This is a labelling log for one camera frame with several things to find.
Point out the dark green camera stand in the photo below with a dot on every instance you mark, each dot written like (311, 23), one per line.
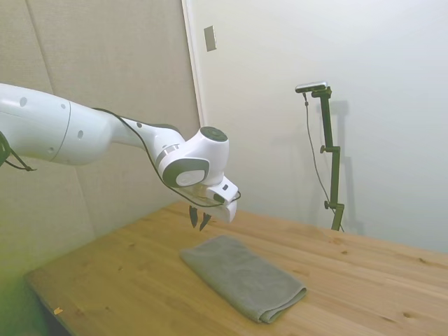
(332, 154)

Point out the white vertical wall trim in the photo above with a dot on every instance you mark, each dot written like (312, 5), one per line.
(194, 63)

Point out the grey exterior camera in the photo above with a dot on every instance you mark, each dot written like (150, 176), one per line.
(311, 87)

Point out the small orange tape scrap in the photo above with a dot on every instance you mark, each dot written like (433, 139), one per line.
(57, 309)

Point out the grey folded towel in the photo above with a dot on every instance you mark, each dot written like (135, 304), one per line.
(241, 276)

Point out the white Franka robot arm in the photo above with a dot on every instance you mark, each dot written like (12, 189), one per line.
(84, 136)

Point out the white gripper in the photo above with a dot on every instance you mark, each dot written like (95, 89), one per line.
(227, 211)

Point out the grey wall plate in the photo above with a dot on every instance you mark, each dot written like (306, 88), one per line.
(210, 38)

